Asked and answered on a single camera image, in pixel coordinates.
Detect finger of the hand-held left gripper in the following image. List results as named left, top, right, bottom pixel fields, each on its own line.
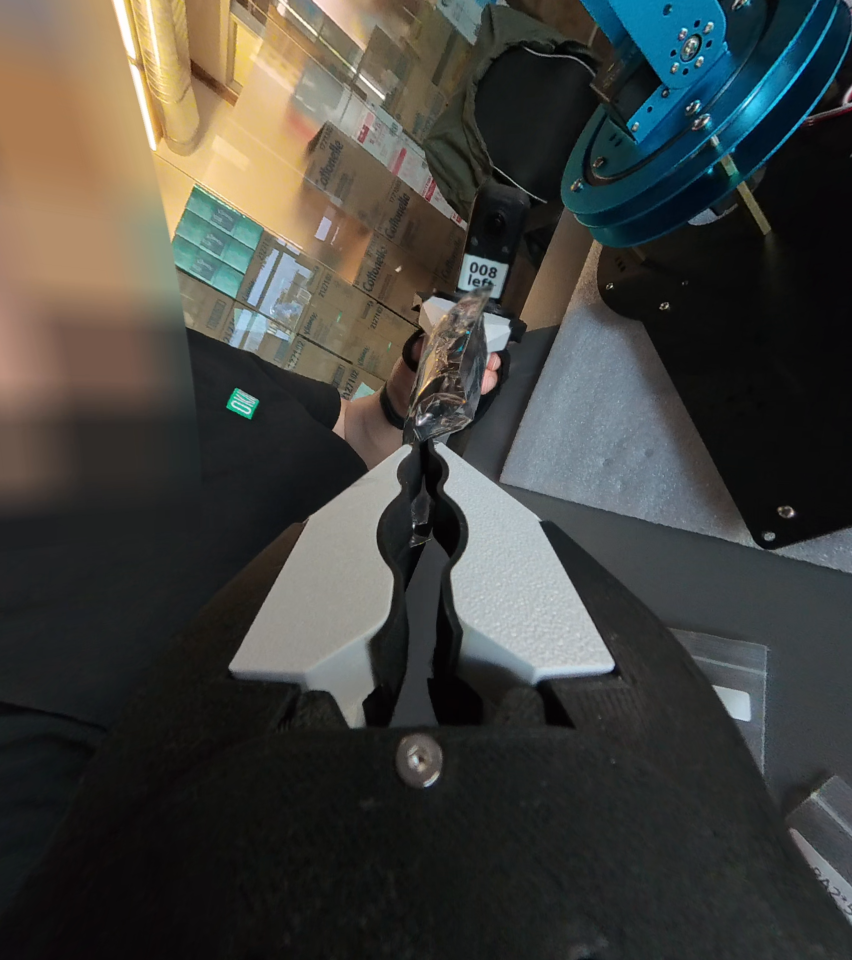
left=419, top=294, right=466, bottom=337
left=482, top=309, right=527, bottom=352

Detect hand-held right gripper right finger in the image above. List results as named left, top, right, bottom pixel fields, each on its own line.
left=429, top=446, right=617, bottom=706

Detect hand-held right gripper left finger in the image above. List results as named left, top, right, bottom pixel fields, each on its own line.
left=230, top=444, right=416, bottom=729

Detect dark parts bag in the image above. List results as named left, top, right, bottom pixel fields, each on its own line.
left=402, top=291, right=491, bottom=550

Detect blue toy robot arm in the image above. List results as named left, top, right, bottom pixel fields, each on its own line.
left=558, top=0, right=852, bottom=250

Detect person's left hand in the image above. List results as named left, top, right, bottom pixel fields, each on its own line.
left=342, top=348, right=505, bottom=469

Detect scattered small clear zip bags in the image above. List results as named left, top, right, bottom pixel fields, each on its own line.
left=672, top=624, right=852, bottom=960

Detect black metal base plate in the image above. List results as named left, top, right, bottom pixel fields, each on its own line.
left=597, top=60, right=852, bottom=550

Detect silver duct pipe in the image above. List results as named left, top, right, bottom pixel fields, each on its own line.
left=129, top=0, right=205, bottom=154

